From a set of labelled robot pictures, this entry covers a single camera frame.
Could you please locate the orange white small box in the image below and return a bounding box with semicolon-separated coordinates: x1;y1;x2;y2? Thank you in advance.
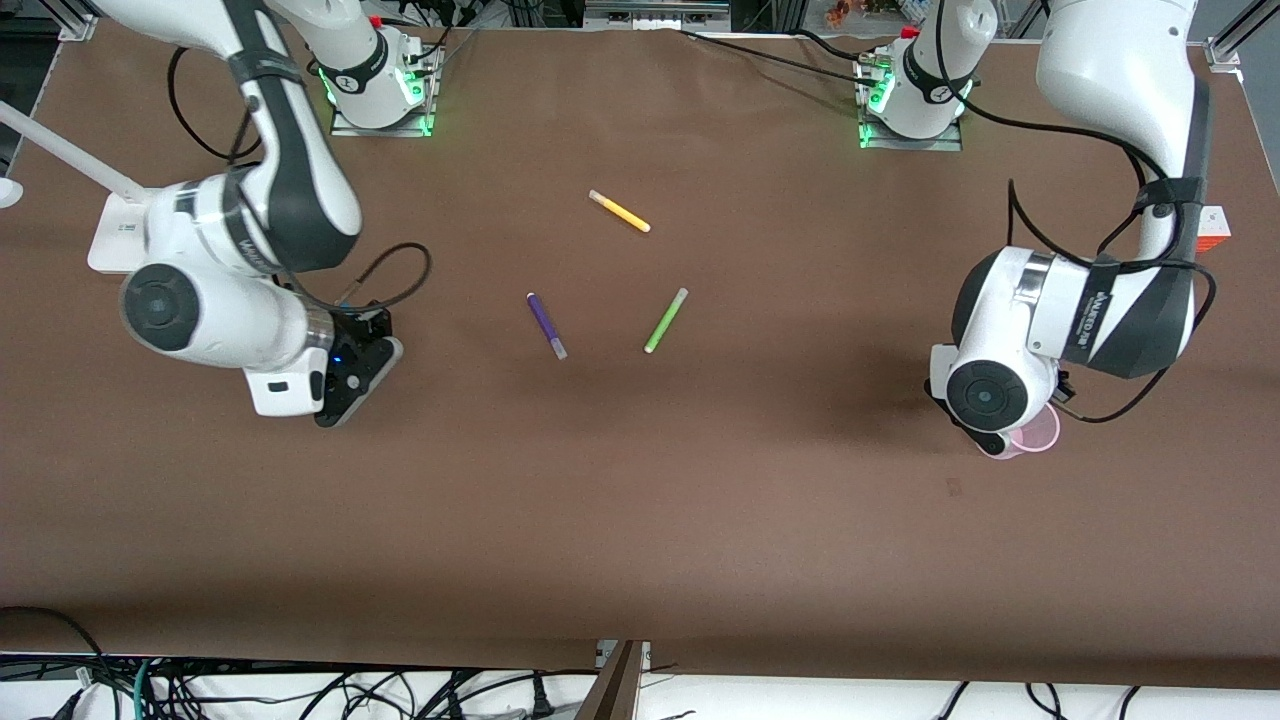
1194;204;1232;254

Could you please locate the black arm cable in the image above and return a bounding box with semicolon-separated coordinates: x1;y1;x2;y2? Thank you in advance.
934;0;1220;427
165;45;434;314

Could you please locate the translucent pink plastic cup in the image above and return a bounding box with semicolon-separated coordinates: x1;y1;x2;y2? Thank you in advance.
985;404;1062;462

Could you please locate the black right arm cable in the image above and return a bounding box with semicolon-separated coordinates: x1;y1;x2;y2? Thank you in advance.
165;45;434;314

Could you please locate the dark table support beam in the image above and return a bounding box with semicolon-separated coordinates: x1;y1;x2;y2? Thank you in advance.
574;640;643;720

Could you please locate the purple marker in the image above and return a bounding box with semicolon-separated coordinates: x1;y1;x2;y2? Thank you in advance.
526;292;569;362

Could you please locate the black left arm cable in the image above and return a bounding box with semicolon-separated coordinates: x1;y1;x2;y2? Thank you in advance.
934;0;1220;427

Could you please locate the black device box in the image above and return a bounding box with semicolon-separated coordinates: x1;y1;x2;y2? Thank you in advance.
583;0;733;32

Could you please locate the aluminium frame profile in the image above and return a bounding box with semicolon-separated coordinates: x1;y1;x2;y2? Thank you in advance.
1205;0;1280;74
55;0;99;42

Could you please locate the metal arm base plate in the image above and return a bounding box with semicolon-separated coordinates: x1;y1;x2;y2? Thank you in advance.
857;55;964;152
329;45;439;139

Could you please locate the yellow marker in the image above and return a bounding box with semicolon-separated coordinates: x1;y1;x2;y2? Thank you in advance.
588;189;652;234

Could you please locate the green marker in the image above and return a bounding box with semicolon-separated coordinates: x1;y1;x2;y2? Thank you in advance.
643;287;690;355

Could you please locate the brown table cover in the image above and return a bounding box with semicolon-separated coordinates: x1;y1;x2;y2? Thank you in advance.
0;18;1280;691

